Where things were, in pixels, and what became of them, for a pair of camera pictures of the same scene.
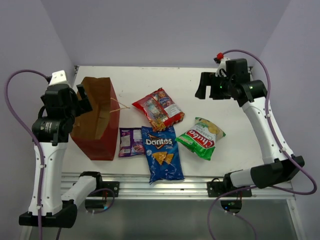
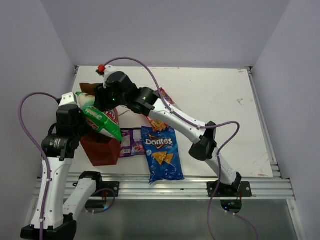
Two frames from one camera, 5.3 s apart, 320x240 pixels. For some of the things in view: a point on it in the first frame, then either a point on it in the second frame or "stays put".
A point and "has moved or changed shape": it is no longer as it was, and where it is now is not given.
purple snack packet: (131, 142) stays put
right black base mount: (217, 189) stays put
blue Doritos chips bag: (163, 154) stays put
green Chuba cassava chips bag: (201, 139) has moved or changed shape
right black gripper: (208, 79) → (101, 94)
